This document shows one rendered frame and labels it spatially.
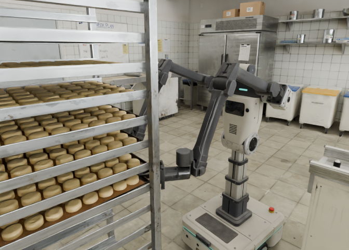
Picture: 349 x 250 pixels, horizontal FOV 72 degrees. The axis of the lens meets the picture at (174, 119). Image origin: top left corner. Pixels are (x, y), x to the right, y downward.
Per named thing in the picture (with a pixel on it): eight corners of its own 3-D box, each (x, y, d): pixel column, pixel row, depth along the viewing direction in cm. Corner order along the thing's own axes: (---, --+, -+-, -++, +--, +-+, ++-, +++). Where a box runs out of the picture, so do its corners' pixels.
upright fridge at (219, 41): (267, 114, 552) (279, 18, 494) (250, 123, 488) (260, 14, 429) (215, 105, 642) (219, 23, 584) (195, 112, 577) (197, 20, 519)
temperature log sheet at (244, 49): (249, 60, 466) (250, 44, 457) (248, 61, 464) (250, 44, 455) (238, 60, 480) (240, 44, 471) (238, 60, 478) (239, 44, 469)
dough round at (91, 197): (93, 194, 86) (92, 189, 86) (101, 199, 83) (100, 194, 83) (80, 200, 83) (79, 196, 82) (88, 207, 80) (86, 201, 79)
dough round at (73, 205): (62, 212, 77) (61, 207, 77) (70, 202, 82) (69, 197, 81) (77, 213, 77) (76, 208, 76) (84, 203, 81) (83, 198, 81)
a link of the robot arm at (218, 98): (238, 82, 103) (218, 80, 111) (231, 78, 99) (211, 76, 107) (206, 179, 102) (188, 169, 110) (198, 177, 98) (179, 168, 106)
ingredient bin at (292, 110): (262, 122, 497) (266, 84, 475) (272, 115, 544) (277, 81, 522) (290, 127, 464) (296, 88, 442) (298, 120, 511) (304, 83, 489)
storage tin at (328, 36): (333, 42, 439) (336, 29, 433) (332, 42, 427) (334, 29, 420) (322, 42, 450) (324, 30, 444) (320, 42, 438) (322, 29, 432)
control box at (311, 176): (325, 178, 148) (329, 157, 144) (313, 194, 132) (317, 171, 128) (318, 176, 151) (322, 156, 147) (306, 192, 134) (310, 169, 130)
